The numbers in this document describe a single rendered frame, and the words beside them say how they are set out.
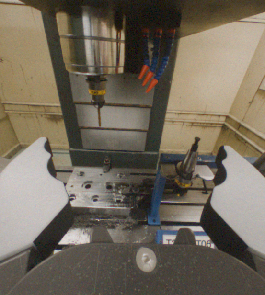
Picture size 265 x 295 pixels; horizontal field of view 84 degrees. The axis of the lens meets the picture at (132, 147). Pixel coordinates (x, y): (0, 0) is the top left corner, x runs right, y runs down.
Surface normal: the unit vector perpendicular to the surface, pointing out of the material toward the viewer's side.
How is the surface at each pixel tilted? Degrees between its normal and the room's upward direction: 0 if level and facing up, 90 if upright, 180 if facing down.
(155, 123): 90
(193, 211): 0
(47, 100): 90
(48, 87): 90
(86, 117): 90
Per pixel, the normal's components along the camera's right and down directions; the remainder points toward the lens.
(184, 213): 0.06, -0.84
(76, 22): -0.18, 0.53
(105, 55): 0.46, 0.50
